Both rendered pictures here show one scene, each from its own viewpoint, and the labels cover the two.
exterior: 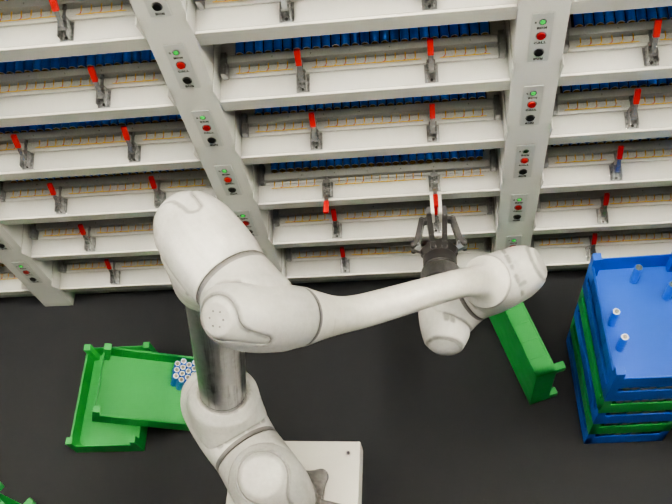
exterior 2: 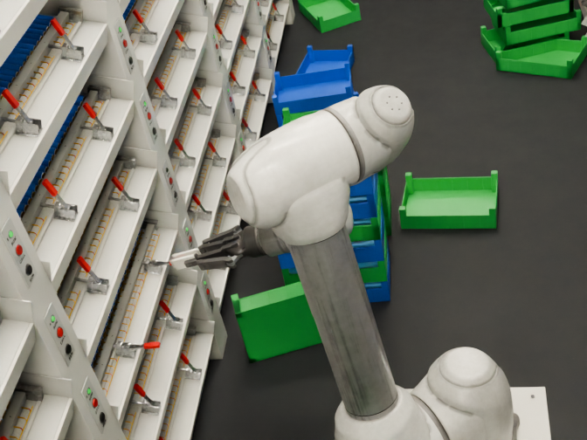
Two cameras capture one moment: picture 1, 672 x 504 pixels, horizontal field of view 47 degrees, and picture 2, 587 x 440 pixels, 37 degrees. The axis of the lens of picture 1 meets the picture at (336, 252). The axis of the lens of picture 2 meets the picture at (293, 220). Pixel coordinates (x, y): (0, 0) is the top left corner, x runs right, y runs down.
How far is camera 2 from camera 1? 155 cm
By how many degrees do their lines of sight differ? 58
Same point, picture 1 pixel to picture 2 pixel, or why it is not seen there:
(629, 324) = not seen: hidden behind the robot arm
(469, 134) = (141, 186)
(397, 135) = (120, 230)
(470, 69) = (111, 116)
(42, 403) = not seen: outside the picture
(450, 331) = not seen: hidden behind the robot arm
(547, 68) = (137, 74)
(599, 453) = (399, 292)
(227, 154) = (80, 361)
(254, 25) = (29, 153)
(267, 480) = (472, 358)
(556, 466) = (410, 318)
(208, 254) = (321, 121)
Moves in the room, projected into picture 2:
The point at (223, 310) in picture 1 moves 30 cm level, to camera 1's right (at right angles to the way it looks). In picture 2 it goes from (389, 92) to (355, 12)
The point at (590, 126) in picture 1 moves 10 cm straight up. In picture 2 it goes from (165, 124) to (154, 91)
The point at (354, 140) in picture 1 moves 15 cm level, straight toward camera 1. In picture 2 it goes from (111, 260) to (180, 249)
